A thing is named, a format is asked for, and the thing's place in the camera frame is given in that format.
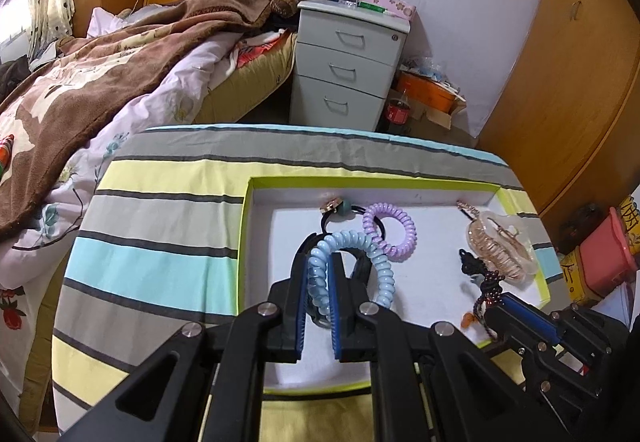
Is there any black headband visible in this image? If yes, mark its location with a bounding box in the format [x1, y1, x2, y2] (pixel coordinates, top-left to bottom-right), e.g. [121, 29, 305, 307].
[298, 231, 382, 329]

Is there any light blue spiral hair tie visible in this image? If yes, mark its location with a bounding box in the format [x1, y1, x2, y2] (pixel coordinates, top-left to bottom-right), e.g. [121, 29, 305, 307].
[305, 228, 396, 328]

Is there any black charm hair elastic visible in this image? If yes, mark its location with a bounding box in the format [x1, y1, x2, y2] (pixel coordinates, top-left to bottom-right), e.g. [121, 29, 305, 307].
[320, 197, 386, 239]

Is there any brown beaded bracelet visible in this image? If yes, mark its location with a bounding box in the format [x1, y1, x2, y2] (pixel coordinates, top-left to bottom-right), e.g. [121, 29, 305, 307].
[456, 248, 507, 336]

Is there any purple spiral hair tie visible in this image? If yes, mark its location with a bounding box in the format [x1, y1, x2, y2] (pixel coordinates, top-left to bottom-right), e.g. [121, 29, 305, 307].
[361, 201, 419, 263]

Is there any large translucent hair claw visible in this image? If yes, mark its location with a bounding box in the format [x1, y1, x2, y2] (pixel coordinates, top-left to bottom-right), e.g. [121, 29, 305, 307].
[466, 211, 538, 285]

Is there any yellow tin box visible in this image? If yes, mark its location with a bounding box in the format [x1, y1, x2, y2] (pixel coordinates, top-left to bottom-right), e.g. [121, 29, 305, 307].
[560, 247, 600, 306]

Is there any green shallow tray box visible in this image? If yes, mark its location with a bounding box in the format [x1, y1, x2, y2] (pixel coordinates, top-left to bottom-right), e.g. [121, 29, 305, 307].
[236, 174, 552, 396]

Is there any pink plastic bucket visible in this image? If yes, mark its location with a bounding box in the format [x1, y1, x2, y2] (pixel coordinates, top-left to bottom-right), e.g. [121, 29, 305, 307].
[579, 207, 638, 297]

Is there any striped tablecloth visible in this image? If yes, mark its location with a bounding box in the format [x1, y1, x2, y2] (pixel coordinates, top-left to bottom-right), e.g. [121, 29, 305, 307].
[49, 122, 566, 442]

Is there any cola bottle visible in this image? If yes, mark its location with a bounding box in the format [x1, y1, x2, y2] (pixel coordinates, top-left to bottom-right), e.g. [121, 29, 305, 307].
[385, 90, 411, 125]

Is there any orange storage bin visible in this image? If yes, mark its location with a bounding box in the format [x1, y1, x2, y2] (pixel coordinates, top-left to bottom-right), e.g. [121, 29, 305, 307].
[396, 71, 457, 113]

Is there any large wooden wardrobe right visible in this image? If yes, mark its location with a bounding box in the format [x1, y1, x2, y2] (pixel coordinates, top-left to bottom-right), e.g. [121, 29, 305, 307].
[478, 0, 639, 243]

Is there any grey drawer nightstand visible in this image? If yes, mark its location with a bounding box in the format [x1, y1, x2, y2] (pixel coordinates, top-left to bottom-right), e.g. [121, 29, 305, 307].
[290, 0, 410, 132]

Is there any white floral duvet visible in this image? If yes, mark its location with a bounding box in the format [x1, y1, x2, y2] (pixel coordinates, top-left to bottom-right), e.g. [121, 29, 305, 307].
[1, 5, 243, 419]

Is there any pink floral box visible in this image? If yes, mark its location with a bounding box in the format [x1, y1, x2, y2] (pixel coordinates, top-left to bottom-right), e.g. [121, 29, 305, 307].
[358, 0, 416, 21]

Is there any brown fleece blanket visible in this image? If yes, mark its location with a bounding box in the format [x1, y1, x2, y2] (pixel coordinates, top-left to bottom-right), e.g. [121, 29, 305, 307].
[1, 0, 270, 239]

